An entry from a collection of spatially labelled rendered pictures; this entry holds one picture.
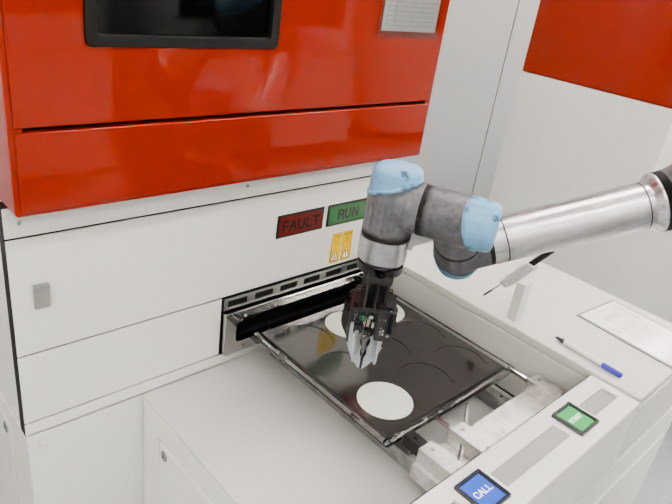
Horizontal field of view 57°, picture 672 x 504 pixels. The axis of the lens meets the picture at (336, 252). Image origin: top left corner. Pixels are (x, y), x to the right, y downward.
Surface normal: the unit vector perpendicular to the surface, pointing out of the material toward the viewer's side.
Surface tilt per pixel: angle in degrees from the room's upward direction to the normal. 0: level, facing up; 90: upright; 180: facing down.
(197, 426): 0
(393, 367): 0
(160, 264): 90
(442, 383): 0
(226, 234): 90
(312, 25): 90
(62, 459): 90
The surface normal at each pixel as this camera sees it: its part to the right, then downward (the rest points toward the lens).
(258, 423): 0.13, -0.89
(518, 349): -0.73, 0.20
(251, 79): 0.67, 0.40
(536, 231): -0.09, 0.03
